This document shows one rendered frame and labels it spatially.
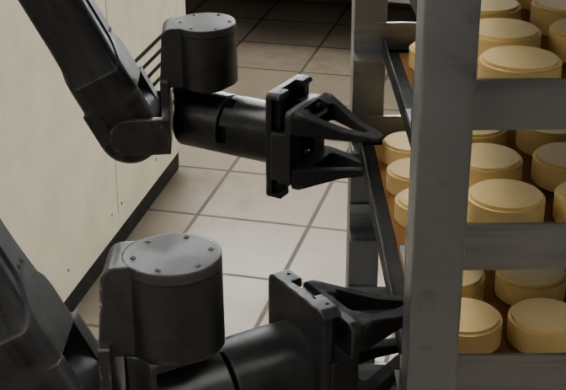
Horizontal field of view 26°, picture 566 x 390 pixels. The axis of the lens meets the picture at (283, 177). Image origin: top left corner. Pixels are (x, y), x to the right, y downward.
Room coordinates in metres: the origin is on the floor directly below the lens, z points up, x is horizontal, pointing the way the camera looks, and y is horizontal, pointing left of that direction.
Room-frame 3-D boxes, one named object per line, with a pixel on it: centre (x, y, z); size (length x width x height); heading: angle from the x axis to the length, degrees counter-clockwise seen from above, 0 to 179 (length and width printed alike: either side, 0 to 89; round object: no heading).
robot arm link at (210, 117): (1.09, 0.07, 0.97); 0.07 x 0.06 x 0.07; 61
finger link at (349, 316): (0.69, -0.05, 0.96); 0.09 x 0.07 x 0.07; 121
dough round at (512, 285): (0.77, -0.18, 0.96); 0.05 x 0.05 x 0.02
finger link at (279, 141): (1.03, -0.05, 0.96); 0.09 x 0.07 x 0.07; 61
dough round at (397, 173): (0.96, -0.11, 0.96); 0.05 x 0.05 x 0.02
